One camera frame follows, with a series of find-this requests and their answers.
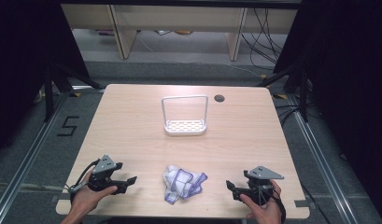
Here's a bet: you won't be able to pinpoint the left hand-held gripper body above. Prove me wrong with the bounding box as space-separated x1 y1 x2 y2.
87 154 124 192

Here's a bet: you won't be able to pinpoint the grey cable plug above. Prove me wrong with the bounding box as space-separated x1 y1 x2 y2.
68 182 88 194

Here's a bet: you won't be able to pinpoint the grey tape strip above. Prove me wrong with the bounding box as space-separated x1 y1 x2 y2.
50 192 75 203
293 199 311 209

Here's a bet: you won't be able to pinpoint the white towel rack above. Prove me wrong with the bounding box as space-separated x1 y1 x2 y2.
161 94 209 137

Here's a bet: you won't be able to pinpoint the white dishcloth with purple edge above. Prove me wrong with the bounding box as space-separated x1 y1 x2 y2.
163 164 209 205

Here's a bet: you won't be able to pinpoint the black floor cables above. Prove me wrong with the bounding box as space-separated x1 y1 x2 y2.
275 103 303 126

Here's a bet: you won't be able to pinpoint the bundle of black cables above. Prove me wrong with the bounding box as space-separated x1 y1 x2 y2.
240 7 288 68

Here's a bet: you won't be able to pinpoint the black metal stand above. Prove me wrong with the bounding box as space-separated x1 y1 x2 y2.
43 61 103 123
257 61 312 123

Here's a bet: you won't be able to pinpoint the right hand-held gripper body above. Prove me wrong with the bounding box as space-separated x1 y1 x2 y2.
240 165 286 206

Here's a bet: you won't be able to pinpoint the person's right hand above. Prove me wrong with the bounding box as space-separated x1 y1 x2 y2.
239 179 284 224

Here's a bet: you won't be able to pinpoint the person's left hand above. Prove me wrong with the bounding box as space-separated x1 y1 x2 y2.
69 169 119 219

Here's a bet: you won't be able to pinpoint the black floor cable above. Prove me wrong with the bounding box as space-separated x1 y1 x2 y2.
299 182 332 224

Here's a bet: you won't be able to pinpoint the aluminium floor rail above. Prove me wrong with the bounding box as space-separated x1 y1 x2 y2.
0 92 70 224
287 92 357 224

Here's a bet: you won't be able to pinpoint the thin white cable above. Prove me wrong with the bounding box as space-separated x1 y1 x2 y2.
221 61 265 78

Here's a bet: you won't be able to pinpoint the black curtain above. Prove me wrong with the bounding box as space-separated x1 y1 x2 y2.
0 0 91 157
273 0 382 217

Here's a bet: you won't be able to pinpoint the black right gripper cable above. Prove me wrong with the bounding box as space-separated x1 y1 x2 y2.
266 186 288 224

